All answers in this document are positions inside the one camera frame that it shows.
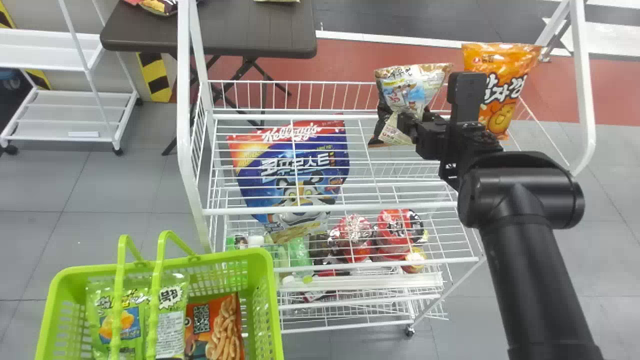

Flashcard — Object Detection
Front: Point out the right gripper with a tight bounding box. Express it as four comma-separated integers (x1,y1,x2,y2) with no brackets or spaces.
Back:
396,112,452,162

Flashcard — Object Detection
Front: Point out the grey snack packet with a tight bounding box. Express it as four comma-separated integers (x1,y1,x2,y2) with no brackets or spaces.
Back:
368,63,454,149

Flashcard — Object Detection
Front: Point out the red noodle cup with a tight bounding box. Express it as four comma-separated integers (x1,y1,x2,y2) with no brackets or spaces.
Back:
374,208,427,261
328,214,376,264

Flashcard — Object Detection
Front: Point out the orange snack packet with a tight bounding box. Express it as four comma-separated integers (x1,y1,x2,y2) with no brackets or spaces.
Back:
184,293,246,360
460,42,544,141

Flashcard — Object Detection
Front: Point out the blue cereal bag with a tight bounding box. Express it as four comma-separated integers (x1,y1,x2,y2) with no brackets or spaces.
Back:
225,119,351,226

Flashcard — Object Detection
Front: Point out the yellow can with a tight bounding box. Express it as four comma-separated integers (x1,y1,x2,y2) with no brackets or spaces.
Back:
401,247,429,275

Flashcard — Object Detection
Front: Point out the yellow cereal bag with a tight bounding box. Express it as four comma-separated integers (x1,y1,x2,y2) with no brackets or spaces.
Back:
252,210,332,246

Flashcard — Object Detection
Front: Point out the green bottle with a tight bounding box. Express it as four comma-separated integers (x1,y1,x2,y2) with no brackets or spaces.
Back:
272,237,314,282

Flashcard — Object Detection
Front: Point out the dark side table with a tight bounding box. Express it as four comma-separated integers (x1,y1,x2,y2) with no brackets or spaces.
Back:
99,0,319,156

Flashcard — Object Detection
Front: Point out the green basket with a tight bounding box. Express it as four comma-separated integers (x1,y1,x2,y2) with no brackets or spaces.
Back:
34,230,285,360

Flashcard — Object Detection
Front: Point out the yellow snack packet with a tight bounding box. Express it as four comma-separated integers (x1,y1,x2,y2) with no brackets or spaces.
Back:
122,0,179,17

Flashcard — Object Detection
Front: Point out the green snack packet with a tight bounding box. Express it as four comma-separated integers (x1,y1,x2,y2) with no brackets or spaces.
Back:
148,284,190,360
84,279,152,360

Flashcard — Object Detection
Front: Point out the white shelf trolley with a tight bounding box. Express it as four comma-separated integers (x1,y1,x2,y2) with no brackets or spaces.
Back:
0,0,144,156

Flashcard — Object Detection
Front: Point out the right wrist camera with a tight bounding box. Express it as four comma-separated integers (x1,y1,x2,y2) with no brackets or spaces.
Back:
446,71,489,124

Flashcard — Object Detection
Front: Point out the white wire rack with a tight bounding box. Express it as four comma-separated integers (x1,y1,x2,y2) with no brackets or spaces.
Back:
176,0,597,337

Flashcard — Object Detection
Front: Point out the yellow black striped post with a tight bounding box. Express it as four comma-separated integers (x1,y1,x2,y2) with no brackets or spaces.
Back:
136,52,174,104

